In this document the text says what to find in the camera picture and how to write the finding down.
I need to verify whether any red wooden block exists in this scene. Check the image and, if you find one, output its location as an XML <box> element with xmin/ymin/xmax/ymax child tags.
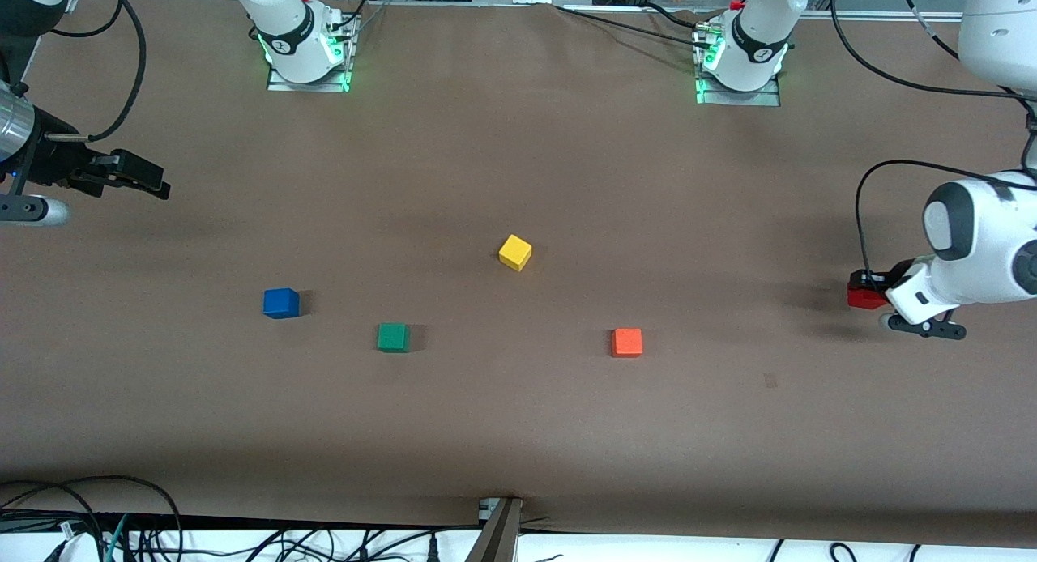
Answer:
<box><xmin>847</xmin><ymin>279</ymin><xmax>890</xmax><ymax>310</ymax></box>

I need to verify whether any blue wooden block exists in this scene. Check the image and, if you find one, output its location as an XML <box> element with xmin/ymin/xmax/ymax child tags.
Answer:
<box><xmin>262</xmin><ymin>287</ymin><xmax>301</xmax><ymax>320</ymax></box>

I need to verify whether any yellow wooden block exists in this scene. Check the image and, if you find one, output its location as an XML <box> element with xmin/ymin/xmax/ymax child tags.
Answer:
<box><xmin>497</xmin><ymin>234</ymin><xmax>533</xmax><ymax>272</ymax></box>

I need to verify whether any brown table cover sheet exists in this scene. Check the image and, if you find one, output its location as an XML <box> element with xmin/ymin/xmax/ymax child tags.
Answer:
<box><xmin>0</xmin><ymin>0</ymin><xmax>1037</xmax><ymax>547</ymax></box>

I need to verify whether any aluminium profile bar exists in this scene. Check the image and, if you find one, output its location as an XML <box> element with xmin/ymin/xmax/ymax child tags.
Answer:
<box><xmin>466</xmin><ymin>497</ymin><xmax>524</xmax><ymax>562</ymax></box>

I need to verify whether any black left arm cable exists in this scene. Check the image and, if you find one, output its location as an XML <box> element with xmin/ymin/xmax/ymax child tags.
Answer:
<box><xmin>828</xmin><ymin>0</ymin><xmax>1037</xmax><ymax>279</ymax></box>

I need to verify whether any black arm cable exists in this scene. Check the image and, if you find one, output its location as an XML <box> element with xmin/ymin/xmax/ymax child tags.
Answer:
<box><xmin>50</xmin><ymin>0</ymin><xmax>148</xmax><ymax>142</ymax></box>
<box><xmin>828</xmin><ymin>0</ymin><xmax>1037</xmax><ymax>279</ymax></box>

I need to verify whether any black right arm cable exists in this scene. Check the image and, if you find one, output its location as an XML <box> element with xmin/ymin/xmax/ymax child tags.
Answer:
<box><xmin>50</xmin><ymin>0</ymin><xmax>148</xmax><ymax>142</ymax></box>

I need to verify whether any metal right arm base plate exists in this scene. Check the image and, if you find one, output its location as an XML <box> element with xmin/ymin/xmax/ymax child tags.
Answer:
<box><xmin>266</xmin><ymin>15</ymin><xmax>355</xmax><ymax>94</ymax></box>

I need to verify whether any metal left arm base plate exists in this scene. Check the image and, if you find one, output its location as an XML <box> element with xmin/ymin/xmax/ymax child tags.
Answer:
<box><xmin>694</xmin><ymin>28</ymin><xmax>783</xmax><ymax>108</ymax></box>

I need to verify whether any short black base cable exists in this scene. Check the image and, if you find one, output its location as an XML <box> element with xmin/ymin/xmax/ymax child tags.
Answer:
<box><xmin>644</xmin><ymin>1</ymin><xmax>702</xmax><ymax>31</ymax></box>

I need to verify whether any thick black looping cable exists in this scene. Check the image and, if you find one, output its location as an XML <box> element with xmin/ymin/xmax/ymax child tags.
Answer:
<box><xmin>0</xmin><ymin>475</ymin><xmax>184</xmax><ymax>562</ymax></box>

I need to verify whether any long black base cable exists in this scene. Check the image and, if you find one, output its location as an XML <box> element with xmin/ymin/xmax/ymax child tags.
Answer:
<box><xmin>555</xmin><ymin>3</ymin><xmax>704</xmax><ymax>51</ymax></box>

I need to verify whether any green cable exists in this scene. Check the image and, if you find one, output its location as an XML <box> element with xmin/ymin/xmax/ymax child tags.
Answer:
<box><xmin>101</xmin><ymin>513</ymin><xmax>130</xmax><ymax>562</ymax></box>

